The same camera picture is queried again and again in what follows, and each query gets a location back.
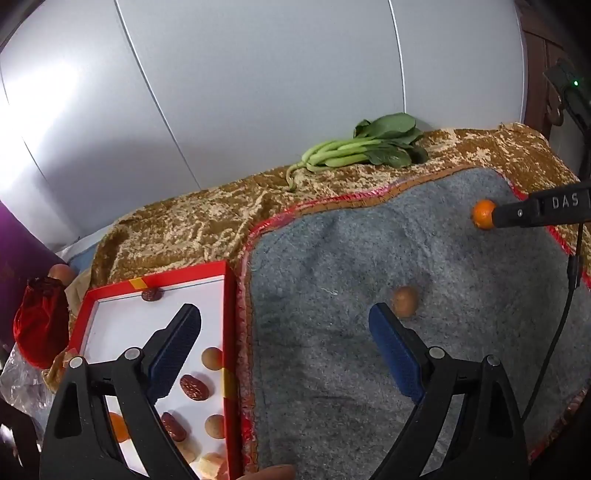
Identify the small orange tangerine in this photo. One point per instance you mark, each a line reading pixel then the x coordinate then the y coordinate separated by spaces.
pixel 117 427

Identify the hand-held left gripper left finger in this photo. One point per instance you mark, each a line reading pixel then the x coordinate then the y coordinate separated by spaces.
pixel 175 350

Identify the grey towel with red edge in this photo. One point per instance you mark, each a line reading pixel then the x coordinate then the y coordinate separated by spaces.
pixel 323 277

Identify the clear plastic bag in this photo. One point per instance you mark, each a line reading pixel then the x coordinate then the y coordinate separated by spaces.
pixel 23 383

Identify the gold patterned cloth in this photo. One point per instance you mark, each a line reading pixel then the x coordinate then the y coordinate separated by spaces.
pixel 184 221

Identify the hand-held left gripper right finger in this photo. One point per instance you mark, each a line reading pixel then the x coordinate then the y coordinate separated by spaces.
pixel 397 355

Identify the red cardboard box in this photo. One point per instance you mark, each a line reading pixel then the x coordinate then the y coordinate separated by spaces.
pixel 129 318

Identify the purple bag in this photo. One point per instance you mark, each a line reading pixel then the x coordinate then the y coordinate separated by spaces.
pixel 23 258

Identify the dark red date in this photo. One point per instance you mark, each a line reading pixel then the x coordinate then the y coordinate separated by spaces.
pixel 173 425
pixel 151 294
pixel 194 386

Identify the beige bread chunk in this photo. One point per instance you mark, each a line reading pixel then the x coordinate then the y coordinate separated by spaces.
pixel 212 467

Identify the red cloth bag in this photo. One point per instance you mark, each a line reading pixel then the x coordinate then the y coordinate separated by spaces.
pixel 39 323

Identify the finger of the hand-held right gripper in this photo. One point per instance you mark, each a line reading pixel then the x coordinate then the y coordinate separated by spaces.
pixel 512 214

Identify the brown wooden door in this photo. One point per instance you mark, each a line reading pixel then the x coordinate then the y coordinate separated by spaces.
pixel 535 60

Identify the brown longan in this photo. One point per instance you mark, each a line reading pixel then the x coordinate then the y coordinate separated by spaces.
pixel 212 358
pixel 406 301
pixel 215 425

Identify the pale banana piece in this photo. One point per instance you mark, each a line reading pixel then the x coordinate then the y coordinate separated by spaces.
pixel 189 451

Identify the green bok choy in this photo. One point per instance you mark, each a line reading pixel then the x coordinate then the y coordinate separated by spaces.
pixel 369 147

